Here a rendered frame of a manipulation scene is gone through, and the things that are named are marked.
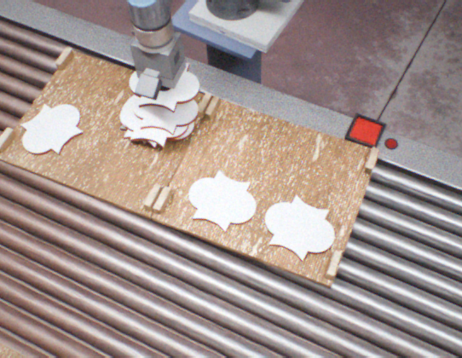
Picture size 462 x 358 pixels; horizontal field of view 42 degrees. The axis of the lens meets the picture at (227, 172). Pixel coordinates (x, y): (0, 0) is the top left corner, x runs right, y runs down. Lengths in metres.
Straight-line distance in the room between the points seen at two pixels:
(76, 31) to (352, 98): 1.37
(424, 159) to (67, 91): 0.87
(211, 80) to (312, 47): 1.36
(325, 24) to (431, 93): 0.60
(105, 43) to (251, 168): 0.55
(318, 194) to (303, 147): 0.13
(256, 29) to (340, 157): 0.47
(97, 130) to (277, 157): 0.43
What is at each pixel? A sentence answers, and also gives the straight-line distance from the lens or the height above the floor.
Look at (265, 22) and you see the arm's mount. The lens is 1.68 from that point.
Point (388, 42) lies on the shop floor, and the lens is 2.92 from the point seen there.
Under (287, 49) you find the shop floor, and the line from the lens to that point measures 2.83.
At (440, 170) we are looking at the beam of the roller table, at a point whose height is 0.91.
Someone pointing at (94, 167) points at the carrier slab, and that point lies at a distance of 1.41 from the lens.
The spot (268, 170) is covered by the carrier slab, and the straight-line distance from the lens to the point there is 1.36.
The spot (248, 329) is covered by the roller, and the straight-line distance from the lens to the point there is 1.23.
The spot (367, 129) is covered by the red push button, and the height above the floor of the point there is 0.93.
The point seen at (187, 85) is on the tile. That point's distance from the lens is 1.30.
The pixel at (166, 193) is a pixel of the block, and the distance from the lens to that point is 1.31.
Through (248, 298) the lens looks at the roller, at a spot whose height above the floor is 0.92.
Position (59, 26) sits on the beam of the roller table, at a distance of 1.73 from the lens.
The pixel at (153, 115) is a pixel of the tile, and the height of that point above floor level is 1.00.
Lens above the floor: 2.11
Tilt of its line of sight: 60 degrees down
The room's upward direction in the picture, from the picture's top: 4 degrees counter-clockwise
